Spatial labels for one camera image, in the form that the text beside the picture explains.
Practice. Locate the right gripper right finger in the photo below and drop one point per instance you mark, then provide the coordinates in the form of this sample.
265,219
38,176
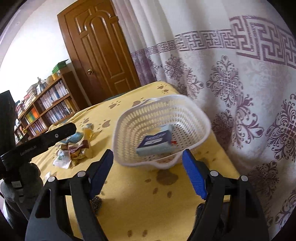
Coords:
231,208

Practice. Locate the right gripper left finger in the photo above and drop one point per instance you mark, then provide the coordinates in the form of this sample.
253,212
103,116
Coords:
63,202

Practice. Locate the blue soda cracker pack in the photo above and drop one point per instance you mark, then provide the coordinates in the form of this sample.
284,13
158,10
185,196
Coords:
158,141

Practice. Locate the white green snack bag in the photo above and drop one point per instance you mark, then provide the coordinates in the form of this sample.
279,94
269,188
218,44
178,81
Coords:
62,159

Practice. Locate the red brown snack packet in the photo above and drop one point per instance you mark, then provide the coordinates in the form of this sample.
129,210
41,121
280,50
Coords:
80,150

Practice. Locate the light blue snack packet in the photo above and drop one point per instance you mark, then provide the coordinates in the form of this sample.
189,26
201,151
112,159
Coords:
76,137

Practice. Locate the yellow paw print blanket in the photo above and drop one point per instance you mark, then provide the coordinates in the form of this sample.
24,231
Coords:
138,203

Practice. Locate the yellow jelly cup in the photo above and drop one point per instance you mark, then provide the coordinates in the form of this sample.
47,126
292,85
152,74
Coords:
88,132

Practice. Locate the wooden bookshelf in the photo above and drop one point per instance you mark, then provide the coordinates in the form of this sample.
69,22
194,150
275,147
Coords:
59,101

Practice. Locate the white plastic basket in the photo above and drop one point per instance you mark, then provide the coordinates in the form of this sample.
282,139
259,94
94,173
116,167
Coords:
191,128

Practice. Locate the green box on shelf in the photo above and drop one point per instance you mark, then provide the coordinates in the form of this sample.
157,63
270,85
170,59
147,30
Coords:
59,66

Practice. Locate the white purple patterned curtain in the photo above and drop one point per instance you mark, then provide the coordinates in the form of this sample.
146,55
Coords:
236,60

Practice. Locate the brown wooden door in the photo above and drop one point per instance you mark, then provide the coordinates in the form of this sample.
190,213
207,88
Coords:
98,49

